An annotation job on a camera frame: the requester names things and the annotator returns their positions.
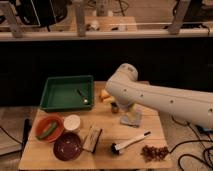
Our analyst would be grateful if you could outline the brown raisin pile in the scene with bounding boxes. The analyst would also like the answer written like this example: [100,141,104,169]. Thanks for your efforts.
[141,145,169,162]

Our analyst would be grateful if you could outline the blue device on floor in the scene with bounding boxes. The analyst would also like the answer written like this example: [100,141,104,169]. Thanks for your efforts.
[198,126,213,133]

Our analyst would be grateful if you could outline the small dark cup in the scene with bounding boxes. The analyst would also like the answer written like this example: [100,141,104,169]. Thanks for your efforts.
[111,103,119,113]

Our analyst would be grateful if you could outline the orange fruit piece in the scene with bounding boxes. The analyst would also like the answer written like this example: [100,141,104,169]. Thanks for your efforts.
[99,89,110,101]

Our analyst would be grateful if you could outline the purple bowl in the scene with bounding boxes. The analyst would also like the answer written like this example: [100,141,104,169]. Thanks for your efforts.
[53,132,82,161]

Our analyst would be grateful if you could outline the green plastic tray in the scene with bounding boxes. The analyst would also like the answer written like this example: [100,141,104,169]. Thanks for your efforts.
[40,75,94,112]

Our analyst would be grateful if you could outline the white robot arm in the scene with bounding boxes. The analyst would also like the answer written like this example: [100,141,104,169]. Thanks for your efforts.
[105,63,213,129]

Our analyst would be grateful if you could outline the blue triangular cloth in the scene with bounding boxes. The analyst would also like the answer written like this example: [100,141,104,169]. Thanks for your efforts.
[120,114,141,127]

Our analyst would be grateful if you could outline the white round container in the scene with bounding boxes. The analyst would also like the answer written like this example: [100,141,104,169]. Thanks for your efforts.
[64,115,81,132]

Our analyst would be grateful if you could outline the wooden block brush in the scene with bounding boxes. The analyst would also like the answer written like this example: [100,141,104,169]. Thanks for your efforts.
[83,125,102,153]

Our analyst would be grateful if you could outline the wooden board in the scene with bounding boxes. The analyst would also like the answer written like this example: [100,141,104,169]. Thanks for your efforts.
[18,81,173,171]

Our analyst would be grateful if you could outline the black cable on floor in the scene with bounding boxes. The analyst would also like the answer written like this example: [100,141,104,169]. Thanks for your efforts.
[168,114,213,171]

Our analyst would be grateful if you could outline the green cucumber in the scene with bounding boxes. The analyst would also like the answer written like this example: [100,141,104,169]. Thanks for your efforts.
[37,122,57,140]

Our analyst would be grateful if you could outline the white metal rail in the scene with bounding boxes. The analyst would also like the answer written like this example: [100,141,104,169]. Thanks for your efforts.
[0,28,213,42]

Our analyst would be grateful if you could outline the white black dish brush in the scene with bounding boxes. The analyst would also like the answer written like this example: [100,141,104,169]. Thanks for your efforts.
[111,131,151,155]

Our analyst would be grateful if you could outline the orange bowl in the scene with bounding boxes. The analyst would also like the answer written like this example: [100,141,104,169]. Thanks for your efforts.
[35,115,64,143]

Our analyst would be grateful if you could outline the metal spoon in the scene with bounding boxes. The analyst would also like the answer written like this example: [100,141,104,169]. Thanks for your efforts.
[76,89,89,104]

